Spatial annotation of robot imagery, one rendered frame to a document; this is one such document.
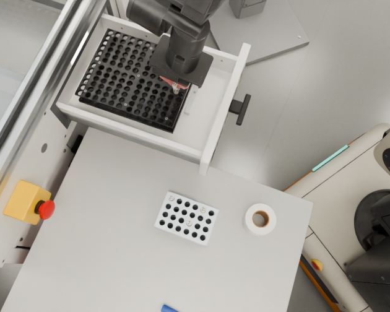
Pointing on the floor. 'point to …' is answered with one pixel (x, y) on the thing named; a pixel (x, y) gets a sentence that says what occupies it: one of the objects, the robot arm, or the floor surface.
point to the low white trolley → (156, 239)
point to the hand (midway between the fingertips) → (176, 82)
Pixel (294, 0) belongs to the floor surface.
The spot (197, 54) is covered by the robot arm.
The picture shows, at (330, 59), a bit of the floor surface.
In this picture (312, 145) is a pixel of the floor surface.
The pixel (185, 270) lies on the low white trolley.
